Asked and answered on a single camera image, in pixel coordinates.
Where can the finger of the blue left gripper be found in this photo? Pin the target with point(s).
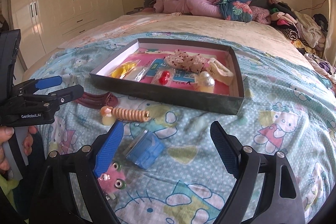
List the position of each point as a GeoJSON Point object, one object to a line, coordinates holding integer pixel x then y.
{"type": "Point", "coordinates": [48, 82]}
{"type": "Point", "coordinates": [68, 94]}

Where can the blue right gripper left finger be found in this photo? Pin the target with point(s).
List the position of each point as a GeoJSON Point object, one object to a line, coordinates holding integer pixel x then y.
{"type": "Point", "coordinates": [105, 154]}

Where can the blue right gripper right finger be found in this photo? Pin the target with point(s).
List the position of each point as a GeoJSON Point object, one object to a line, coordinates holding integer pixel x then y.
{"type": "Point", "coordinates": [226, 148]}

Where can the dark red hair clip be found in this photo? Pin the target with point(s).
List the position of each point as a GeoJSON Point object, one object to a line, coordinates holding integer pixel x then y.
{"type": "Point", "coordinates": [97, 101]}

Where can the yellow hoop earrings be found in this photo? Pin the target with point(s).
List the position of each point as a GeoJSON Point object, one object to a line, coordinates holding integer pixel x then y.
{"type": "Point", "coordinates": [122, 70]}

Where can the spotted sheer fabric bow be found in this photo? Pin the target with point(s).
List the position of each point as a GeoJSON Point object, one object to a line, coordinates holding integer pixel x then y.
{"type": "Point", "coordinates": [183, 61]}

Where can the person's left hand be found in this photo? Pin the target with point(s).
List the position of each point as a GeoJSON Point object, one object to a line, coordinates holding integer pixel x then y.
{"type": "Point", "coordinates": [16, 146]}

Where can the pink fluffy monster hair clip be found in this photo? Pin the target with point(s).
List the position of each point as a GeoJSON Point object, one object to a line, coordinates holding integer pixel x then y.
{"type": "Point", "coordinates": [112, 180]}

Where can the Hello Kitty blue blanket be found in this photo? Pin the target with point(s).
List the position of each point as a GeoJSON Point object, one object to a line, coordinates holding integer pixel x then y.
{"type": "Point", "coordinates": [287, 108]}

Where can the large pearl hair clip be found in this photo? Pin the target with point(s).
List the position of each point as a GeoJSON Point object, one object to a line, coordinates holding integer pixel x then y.
{"type": "Point", "coordinates": [204, 82]}

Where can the cream claw hair clip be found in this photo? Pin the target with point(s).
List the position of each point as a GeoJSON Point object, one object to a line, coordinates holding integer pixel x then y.
{"type": "Point", "coordinates": [219, 72]}

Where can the shallow dark cardboard tray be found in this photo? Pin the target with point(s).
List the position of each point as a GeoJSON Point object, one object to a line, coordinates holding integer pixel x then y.
{"type": "Point", "coordinates": [197, 100]}

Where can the peach floral sheet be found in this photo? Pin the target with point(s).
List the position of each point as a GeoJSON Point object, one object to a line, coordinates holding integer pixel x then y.
{"type": "Point", "coordinates": [116, 28]}

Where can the red bead earrings on card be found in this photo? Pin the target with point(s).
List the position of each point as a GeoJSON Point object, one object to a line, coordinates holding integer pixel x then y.
{"type": "Point", "coordinates": [163, 77]}

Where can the beige bedspread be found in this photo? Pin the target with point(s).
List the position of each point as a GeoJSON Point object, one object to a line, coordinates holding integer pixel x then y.
{"type": "Point", "coordinates": [253, 34]}

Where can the cream window curtain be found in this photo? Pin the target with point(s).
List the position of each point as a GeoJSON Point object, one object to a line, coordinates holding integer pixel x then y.
{"type": "Point", "coordinates": [330, 44]}

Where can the pink quilted comforter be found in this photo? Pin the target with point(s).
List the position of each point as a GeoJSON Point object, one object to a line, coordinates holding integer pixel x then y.
{"type": "Point", "coordinates": [189, 7]}

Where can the pile of assorted clothes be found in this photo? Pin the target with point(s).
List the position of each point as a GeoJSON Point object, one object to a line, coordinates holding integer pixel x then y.
{"type": "Point", "coordinates": [307, 33]}

